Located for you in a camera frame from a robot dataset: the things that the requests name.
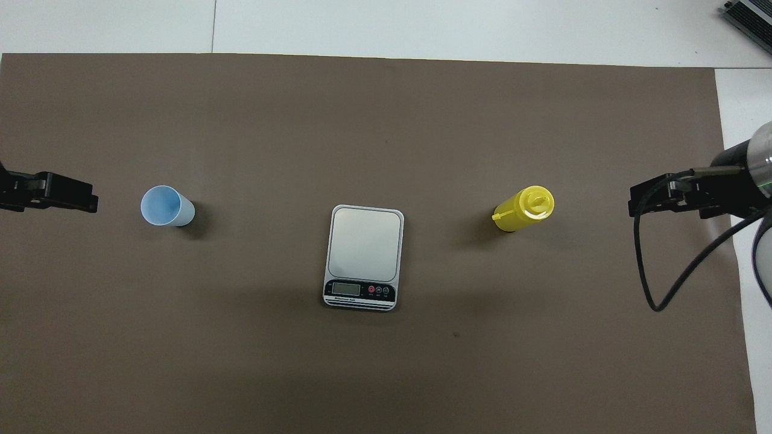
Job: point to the light blue plastic cup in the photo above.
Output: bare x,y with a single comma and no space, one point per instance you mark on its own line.
163,206

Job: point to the brown table mat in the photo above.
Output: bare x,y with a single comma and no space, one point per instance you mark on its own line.
241,349

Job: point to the silver digital kitchen scale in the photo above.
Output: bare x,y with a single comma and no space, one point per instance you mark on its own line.
363,244

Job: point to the yellow squeeze seasoning bottle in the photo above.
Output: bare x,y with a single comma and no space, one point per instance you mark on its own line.
522,210

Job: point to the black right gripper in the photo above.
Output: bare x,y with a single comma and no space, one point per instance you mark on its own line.
733,160

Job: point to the grey ribbed metal device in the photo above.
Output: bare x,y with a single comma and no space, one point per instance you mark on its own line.
754,18

